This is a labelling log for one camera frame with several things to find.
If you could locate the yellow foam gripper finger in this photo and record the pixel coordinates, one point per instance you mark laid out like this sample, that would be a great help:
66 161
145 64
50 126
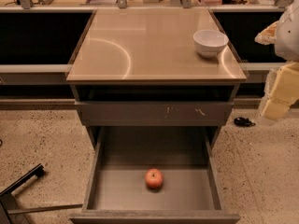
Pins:
283 92
268 35

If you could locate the red apple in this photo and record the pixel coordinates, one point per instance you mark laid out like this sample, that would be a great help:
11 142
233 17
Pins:
154 178

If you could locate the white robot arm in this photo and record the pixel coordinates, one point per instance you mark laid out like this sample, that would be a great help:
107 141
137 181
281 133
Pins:
286 45

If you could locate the grey drawer cabinet with counter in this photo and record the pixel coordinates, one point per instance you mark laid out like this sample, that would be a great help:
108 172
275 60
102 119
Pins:
148 55

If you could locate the open middle drawer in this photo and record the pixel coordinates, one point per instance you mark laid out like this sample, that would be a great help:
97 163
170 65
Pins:
117 192

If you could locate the closed top drawer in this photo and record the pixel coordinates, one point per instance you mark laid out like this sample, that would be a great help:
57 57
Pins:
154 113

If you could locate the black object on floor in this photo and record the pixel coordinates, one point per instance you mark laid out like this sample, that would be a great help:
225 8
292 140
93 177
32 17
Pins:
242 122

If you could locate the white ceramic bowl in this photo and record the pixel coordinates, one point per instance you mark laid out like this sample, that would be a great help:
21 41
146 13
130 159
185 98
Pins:
209 43

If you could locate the black metal stand base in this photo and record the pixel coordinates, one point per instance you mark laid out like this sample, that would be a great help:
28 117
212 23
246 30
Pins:
11 212

